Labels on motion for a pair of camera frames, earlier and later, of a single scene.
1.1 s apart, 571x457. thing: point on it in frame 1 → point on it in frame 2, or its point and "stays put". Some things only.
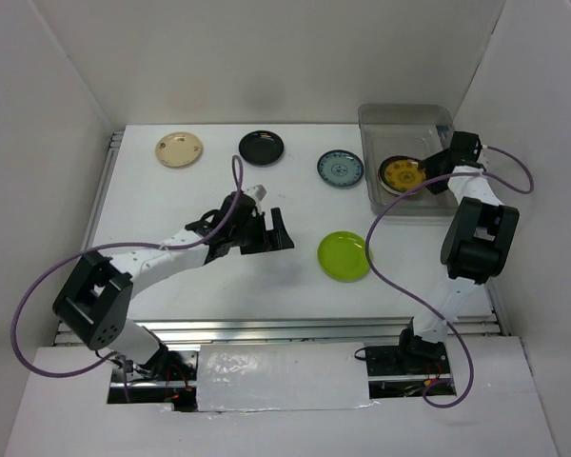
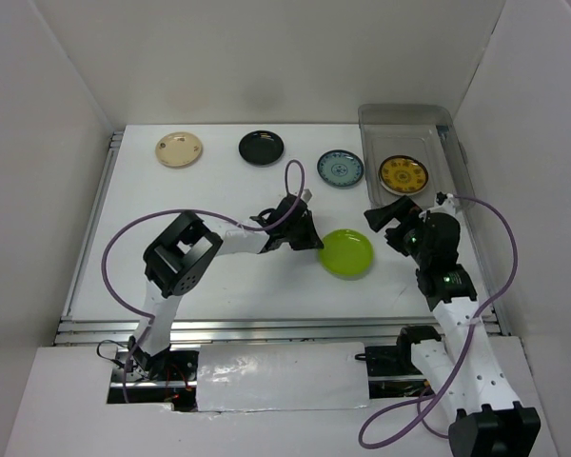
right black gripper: (433, 162) → (403, 208)
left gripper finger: (278, 239) → (308, 237)
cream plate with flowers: (178, 149) stays put
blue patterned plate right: (341, 168) stays put
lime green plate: (343, 256) stays put
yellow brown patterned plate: (401, 173) stays put
